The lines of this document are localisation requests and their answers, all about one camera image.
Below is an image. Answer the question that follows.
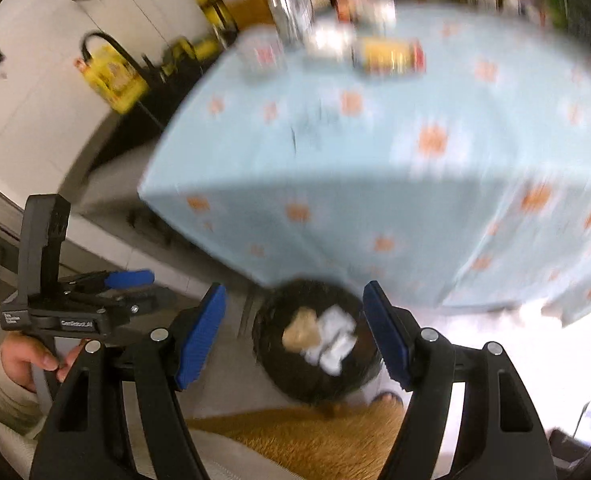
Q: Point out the crumpled brown paper trash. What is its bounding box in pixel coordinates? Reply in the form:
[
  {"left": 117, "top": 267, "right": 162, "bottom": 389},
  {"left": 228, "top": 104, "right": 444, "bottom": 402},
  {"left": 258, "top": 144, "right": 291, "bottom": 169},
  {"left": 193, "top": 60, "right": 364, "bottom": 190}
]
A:
[{"left": 282, "top": 307, "right": 321, "bottom": 353}]

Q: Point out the crumpled white paper trash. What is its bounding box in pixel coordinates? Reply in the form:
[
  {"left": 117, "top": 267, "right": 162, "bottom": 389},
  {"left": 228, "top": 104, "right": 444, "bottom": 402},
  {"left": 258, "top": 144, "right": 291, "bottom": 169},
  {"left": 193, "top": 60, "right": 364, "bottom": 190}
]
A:
[{"left": 301, "top": 304, "right": 357, "bottom": 377}]

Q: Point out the clear plastic bag red label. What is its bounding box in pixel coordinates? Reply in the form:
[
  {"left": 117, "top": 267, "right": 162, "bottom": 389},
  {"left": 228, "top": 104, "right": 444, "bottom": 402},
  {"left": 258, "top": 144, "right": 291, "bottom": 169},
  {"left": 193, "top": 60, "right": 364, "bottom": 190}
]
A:
[{"left": 236, "top": 26, "right": 286, "bottom": 78}]

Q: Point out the yellow dish soap bottle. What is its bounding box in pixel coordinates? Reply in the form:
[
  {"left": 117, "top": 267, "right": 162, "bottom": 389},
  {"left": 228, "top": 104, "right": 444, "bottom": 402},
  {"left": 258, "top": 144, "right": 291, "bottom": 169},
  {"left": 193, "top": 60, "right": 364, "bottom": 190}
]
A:
[{"left": 75, "top": 46, "right": 149, "bottom": 115}]

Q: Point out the black kitchen faucet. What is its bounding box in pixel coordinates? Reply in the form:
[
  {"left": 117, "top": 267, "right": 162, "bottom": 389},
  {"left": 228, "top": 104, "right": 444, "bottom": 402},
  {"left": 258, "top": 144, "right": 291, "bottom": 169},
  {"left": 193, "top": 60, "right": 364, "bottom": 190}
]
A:
[{"left": 80, "top": 30, "right": 163, "bottom": 88}]

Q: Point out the orange brown trousers leg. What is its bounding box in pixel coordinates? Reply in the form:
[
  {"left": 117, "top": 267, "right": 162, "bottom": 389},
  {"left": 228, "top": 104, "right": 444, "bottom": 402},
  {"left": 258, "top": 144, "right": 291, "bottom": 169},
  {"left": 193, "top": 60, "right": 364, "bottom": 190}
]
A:
[{"left": 186, "top": 392, "right": 405, "bottom": 479}]

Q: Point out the person's left hand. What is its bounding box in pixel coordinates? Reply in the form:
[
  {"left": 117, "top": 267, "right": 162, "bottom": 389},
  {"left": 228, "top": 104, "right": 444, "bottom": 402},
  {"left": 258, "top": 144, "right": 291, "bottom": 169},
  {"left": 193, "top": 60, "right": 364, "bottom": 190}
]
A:
[{"left": 0, "top": 332, "right": 88, "bottom": 393}]

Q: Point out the beige left sleeve forearm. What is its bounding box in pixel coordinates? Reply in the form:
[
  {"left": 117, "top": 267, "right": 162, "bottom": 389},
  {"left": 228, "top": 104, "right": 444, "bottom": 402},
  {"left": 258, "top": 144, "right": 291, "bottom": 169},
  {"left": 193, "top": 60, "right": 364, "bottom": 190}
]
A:
[{"left": 0, "top": 359, "right": 43, "bottom": 436}]

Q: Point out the black trash bin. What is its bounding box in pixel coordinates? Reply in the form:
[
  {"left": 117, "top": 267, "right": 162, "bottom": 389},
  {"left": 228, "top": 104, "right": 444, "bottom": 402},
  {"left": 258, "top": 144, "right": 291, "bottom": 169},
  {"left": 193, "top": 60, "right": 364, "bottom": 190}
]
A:
[{"left": 252, "top": 280, "right": 381, "bottom": 405}]

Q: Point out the yellow red snack wrapper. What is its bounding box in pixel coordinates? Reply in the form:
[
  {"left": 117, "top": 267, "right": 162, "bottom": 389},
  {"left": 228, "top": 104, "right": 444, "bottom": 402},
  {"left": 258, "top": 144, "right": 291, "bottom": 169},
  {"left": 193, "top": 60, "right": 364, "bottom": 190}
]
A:
[{"left": 352, "top": 37, "right": 425, "bottom": 75}]

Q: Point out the crumpled silver foil bag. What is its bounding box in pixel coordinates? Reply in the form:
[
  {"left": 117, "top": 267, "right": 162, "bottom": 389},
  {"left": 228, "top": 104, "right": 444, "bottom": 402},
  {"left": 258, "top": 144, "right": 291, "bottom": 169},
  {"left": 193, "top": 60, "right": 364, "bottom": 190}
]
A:
[{"left": 268, "top": 0, "right": 313, "bottom": 44}]

